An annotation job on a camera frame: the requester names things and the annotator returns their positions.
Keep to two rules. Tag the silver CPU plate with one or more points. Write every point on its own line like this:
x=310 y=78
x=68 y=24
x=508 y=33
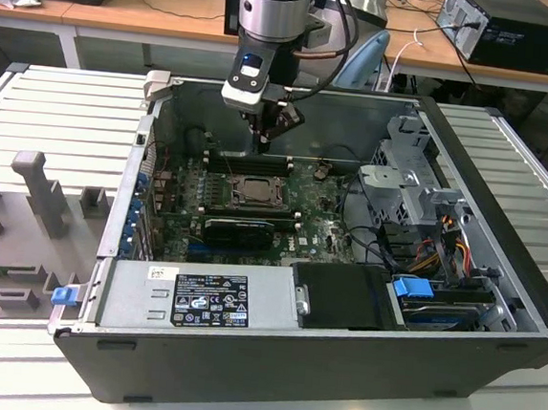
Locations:
x=258 y=188

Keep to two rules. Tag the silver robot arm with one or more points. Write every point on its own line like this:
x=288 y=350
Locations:
x=272 y=8

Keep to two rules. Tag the black RAM slot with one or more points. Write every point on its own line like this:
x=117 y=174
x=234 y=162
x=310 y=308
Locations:
x=284 y=222
x=254 y=209
x=253 y=170
x=244 y=158

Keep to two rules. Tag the CPU socket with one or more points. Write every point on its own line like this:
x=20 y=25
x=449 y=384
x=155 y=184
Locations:
x=284 y=202

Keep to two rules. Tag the pale blue teach pendant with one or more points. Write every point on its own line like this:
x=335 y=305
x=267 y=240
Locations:
x=365 y=64

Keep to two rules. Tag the small black tower device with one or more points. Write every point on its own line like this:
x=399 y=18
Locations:
x=231 y=4

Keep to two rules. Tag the grey metal drive cage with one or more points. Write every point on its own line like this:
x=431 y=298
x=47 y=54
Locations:
x=386 y=179

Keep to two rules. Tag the green motherboard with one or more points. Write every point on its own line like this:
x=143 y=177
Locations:
x=315 y=228

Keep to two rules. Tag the low-profile graphics card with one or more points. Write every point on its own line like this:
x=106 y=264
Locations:
x=238 y=233

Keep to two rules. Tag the blue card retainer clip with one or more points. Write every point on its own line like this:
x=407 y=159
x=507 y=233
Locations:
x=142 y=181
x=127 y=242
x=134 y=213

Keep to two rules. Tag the blue board connector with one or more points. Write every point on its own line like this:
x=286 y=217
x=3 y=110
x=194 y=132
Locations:
x=197 y=247

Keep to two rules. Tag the black plastic shroud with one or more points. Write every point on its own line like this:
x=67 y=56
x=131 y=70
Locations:
x=338 y=297

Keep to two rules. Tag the black desktop computer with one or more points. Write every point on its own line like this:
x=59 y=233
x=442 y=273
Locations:
x=523 y=44

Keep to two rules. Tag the blue disk carrier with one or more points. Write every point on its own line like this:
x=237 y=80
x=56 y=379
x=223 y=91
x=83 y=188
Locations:
x=413 y=290

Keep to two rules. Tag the grey power supply unit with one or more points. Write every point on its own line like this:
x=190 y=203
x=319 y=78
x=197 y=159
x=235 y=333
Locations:
x=126 y=297

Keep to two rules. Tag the hard disk drive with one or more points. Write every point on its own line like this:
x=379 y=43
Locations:
x=441 y=318

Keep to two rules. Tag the black open PC case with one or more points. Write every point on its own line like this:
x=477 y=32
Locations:
x=288 y=374

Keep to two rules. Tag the grey parts rack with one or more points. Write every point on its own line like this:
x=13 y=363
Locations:
x=21 y=240

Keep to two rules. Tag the blue plastic latch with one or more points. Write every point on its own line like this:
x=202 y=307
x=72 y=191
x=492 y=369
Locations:
x=64 y=296

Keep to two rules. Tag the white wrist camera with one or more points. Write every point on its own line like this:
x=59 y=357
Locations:
x=245 y=94

